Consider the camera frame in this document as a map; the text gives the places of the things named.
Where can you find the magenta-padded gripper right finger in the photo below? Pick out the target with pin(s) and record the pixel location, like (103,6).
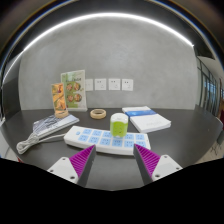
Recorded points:
(148,160)

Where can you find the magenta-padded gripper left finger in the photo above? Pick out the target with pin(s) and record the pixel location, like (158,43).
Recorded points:
(83,160)

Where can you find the green and white charger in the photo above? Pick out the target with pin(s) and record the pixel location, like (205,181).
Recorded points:
(119,126)

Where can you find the white booklet with blue band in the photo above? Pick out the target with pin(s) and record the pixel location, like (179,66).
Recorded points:
(150,124)

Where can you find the beige tape roll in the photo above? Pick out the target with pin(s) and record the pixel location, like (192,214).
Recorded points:
(91,114)

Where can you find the small sign with wooden base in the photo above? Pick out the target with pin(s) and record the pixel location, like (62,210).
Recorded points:
(58,96)

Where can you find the large acrylic menu sign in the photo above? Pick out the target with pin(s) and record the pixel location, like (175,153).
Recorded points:
(73,90)

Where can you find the black-framed glass partition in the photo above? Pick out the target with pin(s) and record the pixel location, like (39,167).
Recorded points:
(208,90)

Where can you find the white ceiling light strip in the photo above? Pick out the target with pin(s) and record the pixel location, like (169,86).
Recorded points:
(110,15)

